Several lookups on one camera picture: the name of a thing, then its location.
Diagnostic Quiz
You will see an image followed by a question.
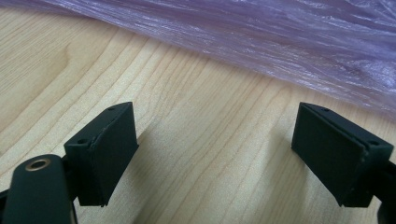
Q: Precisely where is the purple plastic bag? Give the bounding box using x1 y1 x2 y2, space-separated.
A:
0 0 396 119

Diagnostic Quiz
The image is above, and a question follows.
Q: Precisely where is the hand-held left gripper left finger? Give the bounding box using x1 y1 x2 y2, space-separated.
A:
64 101 140 208

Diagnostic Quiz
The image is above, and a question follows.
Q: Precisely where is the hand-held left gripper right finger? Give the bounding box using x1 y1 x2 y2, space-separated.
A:
290 102 395 208

